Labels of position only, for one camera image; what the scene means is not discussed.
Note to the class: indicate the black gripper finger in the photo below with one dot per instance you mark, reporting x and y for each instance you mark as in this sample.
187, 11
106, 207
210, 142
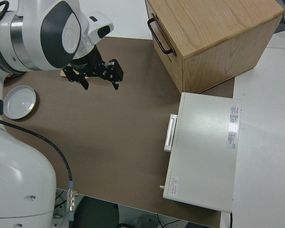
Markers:
115, 73
79, 78

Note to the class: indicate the wooden drawer cabinet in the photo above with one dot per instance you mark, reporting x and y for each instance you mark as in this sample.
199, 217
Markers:
216, 23

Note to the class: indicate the gray round plate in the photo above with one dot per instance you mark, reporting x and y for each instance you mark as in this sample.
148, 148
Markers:
19, 102

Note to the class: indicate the white toaster oven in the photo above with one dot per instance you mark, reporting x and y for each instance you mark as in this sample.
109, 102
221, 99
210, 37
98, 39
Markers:
204, 142

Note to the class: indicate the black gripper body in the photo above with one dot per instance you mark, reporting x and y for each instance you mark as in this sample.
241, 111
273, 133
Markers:
90, 66

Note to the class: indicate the brown table mat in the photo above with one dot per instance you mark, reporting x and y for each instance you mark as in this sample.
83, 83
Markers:
109, 130

